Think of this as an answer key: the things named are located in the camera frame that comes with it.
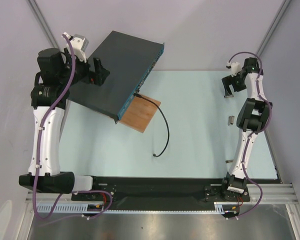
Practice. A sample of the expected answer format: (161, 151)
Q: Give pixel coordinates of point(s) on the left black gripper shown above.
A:
(97, 77)

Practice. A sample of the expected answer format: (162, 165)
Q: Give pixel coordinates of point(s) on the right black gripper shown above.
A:
(230, 82)

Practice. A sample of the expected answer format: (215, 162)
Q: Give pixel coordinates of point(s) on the dark grey network switch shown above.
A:
(129, 60)

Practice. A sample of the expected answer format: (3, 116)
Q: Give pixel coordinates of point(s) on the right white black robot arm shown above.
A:
(252, 119)

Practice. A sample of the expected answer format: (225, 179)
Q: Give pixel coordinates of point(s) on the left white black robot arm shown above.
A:
(59, 70)

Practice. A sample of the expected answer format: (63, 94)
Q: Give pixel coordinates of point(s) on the silver transceiver module upright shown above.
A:
(230, 120)

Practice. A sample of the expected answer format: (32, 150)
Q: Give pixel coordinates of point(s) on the wooden board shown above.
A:
(140, 113)

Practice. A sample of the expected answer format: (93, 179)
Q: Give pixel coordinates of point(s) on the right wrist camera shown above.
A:
(235, 67)

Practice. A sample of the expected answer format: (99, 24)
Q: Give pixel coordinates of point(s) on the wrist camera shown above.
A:
(79, 44)
(235, 67)

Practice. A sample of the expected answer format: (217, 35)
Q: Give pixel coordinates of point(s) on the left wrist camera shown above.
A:
(79, 44)

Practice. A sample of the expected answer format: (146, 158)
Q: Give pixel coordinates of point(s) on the white slotted cable duct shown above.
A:
(82, 208)

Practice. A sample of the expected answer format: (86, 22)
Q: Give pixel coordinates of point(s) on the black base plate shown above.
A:
(161, 193)

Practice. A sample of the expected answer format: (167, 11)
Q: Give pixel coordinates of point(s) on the aluminium rail frame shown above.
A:
(276, 218)

